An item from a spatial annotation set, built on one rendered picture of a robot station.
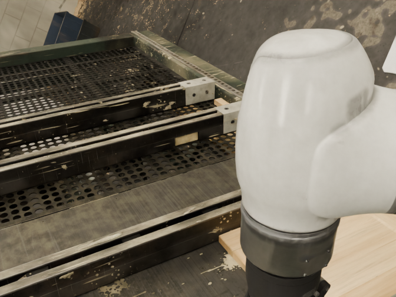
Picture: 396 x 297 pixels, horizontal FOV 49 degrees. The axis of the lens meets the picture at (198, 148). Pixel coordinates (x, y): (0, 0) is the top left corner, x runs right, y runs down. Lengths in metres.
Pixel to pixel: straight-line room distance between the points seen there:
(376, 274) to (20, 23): 5.56
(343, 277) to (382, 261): 0.10
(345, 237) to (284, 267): 0.62
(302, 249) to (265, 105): 0.14
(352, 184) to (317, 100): 0.07
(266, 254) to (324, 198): 0.09
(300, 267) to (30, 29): 5.84
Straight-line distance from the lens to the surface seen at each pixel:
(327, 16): 2.72
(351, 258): 0.97
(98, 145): 1.24
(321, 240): 0.39
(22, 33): 6.09
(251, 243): 0.40
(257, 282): 0.44
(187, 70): 1.84
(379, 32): 2.48
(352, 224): 1.06
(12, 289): 0.86
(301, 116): 0.31
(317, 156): 0.32
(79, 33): 5.19
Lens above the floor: 1.91
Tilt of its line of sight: 38 degrees down
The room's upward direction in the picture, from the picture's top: 70 degrees counter-clockwise
